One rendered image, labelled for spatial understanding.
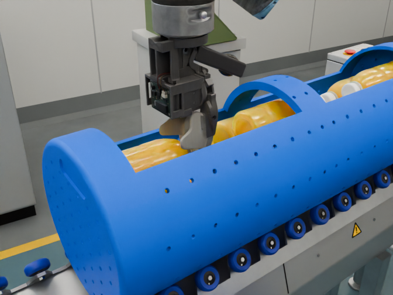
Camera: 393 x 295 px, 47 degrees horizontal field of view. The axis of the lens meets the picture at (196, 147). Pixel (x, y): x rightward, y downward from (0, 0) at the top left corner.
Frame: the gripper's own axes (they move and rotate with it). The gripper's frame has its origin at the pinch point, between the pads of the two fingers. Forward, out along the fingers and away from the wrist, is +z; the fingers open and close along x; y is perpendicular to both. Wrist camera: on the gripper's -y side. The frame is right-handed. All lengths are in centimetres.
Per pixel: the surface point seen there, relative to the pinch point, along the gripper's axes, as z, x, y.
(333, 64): 10, -32, -81
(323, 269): 32.5, 12.8, -24.0
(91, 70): 82, -274, -101
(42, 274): 20.3, -9.3, 27.1
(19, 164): 80, -158, -5
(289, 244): 23.4, 9.6, -15.7
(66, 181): -1.1, -2.1, 22.3
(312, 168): 4.0, 12.7, -15.7
